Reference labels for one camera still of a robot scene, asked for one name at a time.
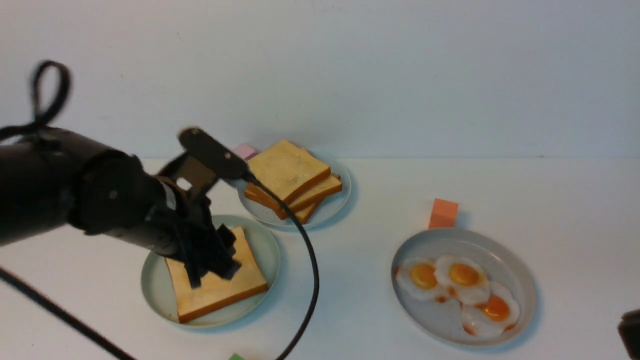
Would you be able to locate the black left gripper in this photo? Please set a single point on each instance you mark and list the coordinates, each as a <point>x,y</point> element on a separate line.
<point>184,231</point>

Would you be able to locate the toast slice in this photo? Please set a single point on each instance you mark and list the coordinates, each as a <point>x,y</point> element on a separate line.
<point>216,293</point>
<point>306,213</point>
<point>287,170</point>
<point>330,186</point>

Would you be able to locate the fried egg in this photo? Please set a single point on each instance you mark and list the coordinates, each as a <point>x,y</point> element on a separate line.
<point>500,313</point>
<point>463,279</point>
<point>416,277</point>

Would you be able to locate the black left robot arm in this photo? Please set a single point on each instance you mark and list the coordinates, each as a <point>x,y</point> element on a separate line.
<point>57,177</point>

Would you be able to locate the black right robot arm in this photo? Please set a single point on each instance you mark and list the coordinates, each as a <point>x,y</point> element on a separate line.
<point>629,332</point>

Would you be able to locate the green empty plate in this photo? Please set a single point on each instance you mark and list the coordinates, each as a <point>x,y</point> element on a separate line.
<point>158,292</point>

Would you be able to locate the pink cube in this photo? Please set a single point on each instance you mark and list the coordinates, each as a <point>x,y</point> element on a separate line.
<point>245,151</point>

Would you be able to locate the grey bread plate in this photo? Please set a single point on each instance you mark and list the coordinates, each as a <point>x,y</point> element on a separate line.
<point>326,211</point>

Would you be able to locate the orange cube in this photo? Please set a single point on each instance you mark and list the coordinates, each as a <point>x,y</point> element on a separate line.
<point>443,214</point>

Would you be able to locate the grey egg plate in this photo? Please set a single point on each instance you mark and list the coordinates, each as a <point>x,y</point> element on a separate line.
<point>442,321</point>

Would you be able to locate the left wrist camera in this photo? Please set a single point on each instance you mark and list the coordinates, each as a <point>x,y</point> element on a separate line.
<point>226,164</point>

